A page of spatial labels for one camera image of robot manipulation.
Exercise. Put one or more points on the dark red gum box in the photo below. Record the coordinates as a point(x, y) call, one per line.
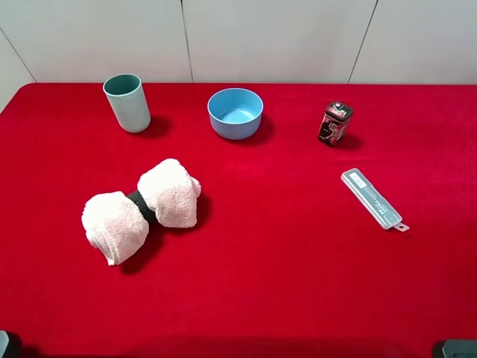
point(336, 119)

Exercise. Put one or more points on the blue plastic bowl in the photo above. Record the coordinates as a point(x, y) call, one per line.
point(235, 113)

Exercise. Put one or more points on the red tablecloth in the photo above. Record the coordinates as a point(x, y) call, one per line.
point(284, 260)

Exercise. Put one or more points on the black towel band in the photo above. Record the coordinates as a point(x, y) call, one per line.
point(148, 214)

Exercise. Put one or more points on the pink rolled towel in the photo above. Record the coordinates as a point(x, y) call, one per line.
point(117, 224)

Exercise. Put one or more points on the teal plastic cup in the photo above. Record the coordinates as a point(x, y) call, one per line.
point(127, 99)

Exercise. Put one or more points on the clear plastic slim case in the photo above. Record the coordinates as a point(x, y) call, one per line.
point(380, 209)

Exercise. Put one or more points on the black base right corner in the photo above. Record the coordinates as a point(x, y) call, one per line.
point(455, 348)

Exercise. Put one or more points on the black base corner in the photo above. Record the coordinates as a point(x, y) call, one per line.
point(10, 345)
point(455, 348)

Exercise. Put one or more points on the black base left corner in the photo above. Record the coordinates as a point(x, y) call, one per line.
point(10, 345)

